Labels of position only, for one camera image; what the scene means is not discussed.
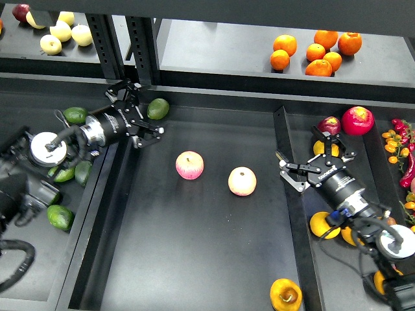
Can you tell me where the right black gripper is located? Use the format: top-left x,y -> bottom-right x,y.
275,125 -> 370,214

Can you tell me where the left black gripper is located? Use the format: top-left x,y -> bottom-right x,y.
84,79 -> 164,148

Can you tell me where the dark green avocado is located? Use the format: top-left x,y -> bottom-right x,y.
47,205 -> 75,231

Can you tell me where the yellow pear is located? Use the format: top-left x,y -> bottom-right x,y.
385,216 -> 397,225
309,211 -> 340,240
313,141 -> 340,157
340,227 -> 356,246
373,270 -> 386,296
270,279 -> 303,311

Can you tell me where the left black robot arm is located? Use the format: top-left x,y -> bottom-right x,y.
1,80 -> 164,233

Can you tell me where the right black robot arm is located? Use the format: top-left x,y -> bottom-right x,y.
276,127 -> 414,310

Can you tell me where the green avocado tray corner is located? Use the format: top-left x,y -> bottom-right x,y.
147,98 -> 170,120

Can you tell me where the green avocado far left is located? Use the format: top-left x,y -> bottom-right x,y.
63,106 -> 88,124

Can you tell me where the dark avocado cluster right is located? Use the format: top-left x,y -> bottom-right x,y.
75,161 -> 92,187

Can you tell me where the green avocado cluster middle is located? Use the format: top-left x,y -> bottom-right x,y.
47,167 -> 75,183

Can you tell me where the green avocado lower left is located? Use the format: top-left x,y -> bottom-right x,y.
49,192 -> 61,205

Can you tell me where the dark red apple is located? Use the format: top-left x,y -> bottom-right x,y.
317,116 -> 341,135

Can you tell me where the bright red apple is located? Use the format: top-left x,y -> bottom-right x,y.
341,106 -> 375,135

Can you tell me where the pink red apple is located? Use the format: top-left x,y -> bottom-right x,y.
175,150 -> 204,180

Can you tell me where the cherry tomato vine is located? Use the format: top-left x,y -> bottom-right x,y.
381,119 -> 414,173

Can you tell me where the black shelf upright right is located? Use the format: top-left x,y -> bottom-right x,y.
126,16 -> 161,86

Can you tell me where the black shelf upright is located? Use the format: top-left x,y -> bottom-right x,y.
85,13 -> 125,80
126,16 -> 161,86

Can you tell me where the pale yellow pink apple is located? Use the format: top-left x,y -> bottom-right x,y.
228,167 -> 257,196

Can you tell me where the red chili pepper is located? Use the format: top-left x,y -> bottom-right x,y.
399,152 -> 414,189

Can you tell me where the black shelf upright left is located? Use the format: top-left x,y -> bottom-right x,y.
85,13 -> 125,80

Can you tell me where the pale yellow apple right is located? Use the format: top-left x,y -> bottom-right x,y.
71,24 -> 93,47

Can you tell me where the orange front bottom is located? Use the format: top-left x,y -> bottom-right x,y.
305,59 -> 332,76

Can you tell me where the orange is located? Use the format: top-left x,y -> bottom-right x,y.
270,49 -> 290,71
305,59 -> 332,76
273,34 -> 298,57
314,30 -> 338,51
337,32 -> 362,56

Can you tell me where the orange right small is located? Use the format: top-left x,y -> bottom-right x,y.
323,52 -> 342,73

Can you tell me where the orange small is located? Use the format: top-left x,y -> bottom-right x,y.
306,43 -> 326,62
323,52 -> 342,73

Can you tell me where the pale yellow apple front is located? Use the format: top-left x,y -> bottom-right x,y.
40,34 -> 62,56

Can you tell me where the pale yellow apple middle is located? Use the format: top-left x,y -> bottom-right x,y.
49,20 -> 72,42

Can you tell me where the orange lower left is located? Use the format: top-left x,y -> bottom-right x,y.
270,49 -> 290,71

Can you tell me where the orange centre small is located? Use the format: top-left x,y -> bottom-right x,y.
306,43 -> 326,62

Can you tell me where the pale yellow apple back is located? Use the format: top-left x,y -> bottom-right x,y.
58,11 -> 75,27

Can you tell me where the orange top right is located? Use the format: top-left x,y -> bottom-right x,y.
337,32 -> 362,56

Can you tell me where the orange top centre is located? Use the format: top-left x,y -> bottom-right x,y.
314,30 -> 338,51

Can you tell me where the orange top left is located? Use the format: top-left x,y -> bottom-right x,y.
273,34 -> 298,57

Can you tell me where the black centre tray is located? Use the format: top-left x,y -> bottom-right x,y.
55,84 -> 415,311

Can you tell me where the black tray divider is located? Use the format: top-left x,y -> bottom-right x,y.
273,107 -> 325,310

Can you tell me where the pale yellow apple hidden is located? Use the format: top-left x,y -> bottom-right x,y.
26,12 -> 45,29

